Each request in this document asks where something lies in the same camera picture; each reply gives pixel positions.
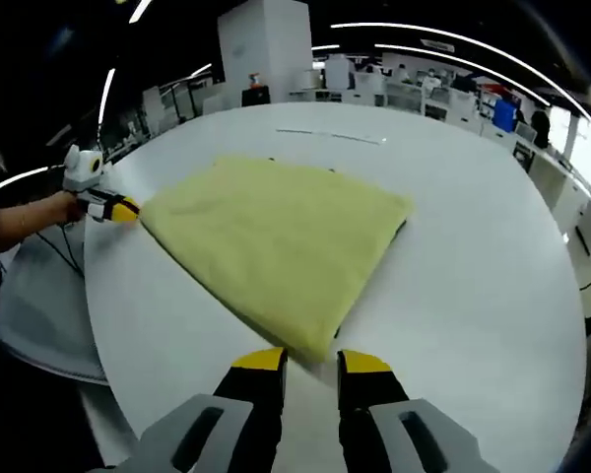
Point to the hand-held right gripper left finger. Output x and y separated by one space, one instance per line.
256 424

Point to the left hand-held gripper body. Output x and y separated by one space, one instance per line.
81 172

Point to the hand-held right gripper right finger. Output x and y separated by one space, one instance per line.
369 424

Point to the yellow and blue garment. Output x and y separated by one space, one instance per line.
276 246

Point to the person's left hand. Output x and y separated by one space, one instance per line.
71 207

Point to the grey mesh chair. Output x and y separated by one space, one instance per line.
44 315

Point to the small black cabinet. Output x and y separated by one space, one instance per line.
255 97

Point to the orange item on cabinet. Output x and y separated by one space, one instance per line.
254 80

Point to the white square pillar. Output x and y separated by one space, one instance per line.
266 44

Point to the white cabinet unit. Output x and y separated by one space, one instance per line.
337 73

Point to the white long desk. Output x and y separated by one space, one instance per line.
566 192

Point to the white desk chair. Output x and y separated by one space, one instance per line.
404 97

